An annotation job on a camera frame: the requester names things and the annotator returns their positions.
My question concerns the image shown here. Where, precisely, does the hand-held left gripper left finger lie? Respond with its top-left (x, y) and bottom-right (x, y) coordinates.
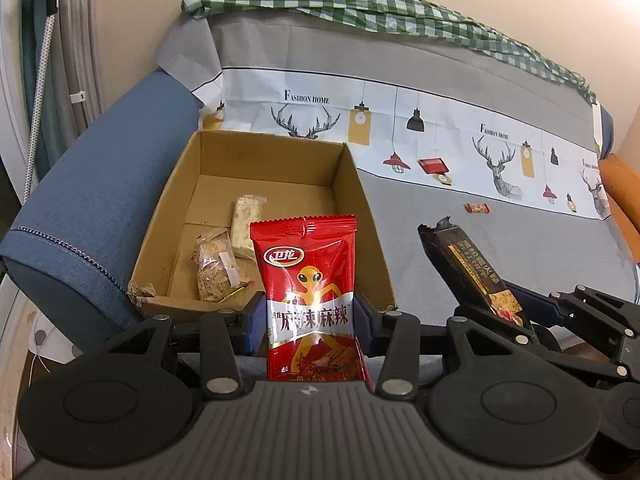
top-left (100, 292), bottom-right (266, 399)

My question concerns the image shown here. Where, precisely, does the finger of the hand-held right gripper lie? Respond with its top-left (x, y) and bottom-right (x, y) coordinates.
top-left (520, 327), bottom-right (633, 387)
top-left (505, 282), bottom-right (640, 342)

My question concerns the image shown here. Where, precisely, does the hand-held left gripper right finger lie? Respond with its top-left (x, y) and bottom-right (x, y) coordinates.
top-left (354, 294), bottom-right (507, 399)

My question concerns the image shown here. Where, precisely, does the red spicy snack packet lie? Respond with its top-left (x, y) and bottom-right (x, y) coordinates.
top-left (249, 214), bottom-right (376, 392)

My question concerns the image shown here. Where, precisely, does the clear pastry bar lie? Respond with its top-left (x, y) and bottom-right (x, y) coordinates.
top-left (230, 194), bottom-right (268, 261)

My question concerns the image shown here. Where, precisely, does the dark brown snack packet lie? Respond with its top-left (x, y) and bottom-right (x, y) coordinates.
top-left (417, 215), bottom-right (536, 331)

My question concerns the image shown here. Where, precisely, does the cardboard box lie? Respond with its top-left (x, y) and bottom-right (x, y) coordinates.
top-left (129, 130), bottom-right (398, 318)

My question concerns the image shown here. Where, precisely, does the orange cushion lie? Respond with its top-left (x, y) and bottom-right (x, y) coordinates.
top-left (597, 152), bottom-right (640, 263)

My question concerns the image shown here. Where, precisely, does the blue sofa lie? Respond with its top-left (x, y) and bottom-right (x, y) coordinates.
top-left (0, 67), bottom-right (616, 361)

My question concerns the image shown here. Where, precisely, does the grey deer printed cloth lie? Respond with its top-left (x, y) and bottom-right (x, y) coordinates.
top-left (155, 10), bottom-right (637, 361)

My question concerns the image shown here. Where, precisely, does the green checked cloth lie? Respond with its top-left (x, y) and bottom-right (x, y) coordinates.
top-left (180, 0), bottom-right (598, 106)

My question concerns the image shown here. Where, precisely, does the grey curtain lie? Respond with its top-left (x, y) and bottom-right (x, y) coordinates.
top-left (0, 0), bottom-right (103, 201)

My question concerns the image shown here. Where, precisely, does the white cable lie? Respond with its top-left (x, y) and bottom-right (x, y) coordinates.
top-left (25, 327), bottom-right (76, 376)

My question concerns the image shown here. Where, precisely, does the white braided hose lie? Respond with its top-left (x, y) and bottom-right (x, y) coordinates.
top-left (22, 10), bottom-right (57, 206)

